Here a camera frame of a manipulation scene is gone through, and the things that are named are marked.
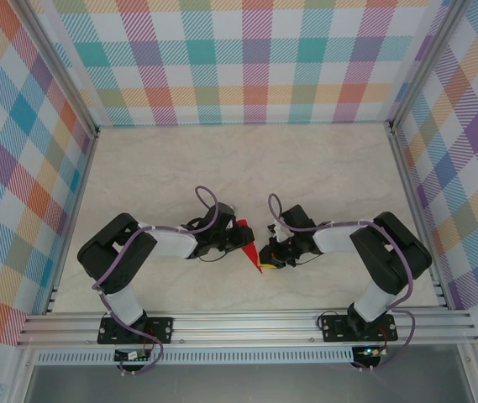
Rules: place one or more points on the aluminium frame post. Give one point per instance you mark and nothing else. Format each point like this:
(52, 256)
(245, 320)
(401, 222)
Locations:
(60, 71)
(425, 63)

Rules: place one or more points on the red paper sheet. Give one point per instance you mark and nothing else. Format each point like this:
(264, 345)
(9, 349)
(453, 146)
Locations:
(252, 254)

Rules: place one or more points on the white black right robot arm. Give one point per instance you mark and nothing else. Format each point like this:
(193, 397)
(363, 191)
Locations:
(335, 239)

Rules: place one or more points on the aluminium table side rail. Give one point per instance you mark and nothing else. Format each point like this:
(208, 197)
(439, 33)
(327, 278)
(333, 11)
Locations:
(76, 201)
(416, 210)

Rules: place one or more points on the grey metal panel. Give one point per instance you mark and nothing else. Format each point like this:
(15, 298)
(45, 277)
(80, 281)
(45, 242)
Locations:
(243, 386)

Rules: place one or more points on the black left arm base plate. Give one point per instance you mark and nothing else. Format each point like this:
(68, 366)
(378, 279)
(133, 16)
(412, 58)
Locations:
(161, 331)

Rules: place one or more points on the aluminium mounting rail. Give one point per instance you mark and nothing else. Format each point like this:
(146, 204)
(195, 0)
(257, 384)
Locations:
(243, 329)

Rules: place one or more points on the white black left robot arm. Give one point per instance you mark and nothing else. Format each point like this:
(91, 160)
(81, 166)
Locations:
(171, 243)

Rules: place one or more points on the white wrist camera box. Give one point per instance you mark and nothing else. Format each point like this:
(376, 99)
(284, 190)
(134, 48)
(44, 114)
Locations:
(233, 208)
(279, 231)

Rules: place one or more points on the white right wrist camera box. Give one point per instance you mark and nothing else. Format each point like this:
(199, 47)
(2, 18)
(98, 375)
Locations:
(279, 231)

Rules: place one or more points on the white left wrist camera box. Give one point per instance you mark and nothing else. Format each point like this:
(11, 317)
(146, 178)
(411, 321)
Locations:
(233, 208)

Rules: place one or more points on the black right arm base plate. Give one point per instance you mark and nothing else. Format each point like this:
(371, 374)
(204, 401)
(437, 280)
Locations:
(337, 329)

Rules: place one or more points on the aluminium frame leg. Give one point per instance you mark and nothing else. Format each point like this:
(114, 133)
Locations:
(20, 378)
(474, 375)

